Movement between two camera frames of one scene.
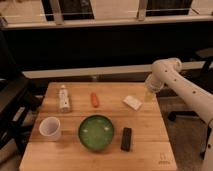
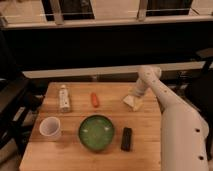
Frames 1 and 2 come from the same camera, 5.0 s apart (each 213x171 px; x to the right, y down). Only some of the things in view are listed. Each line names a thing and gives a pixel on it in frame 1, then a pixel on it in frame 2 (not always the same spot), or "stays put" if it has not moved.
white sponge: (132, 102) stays put
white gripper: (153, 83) → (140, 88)
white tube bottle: (63, 97) stays put
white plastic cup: (50, 127) stays put
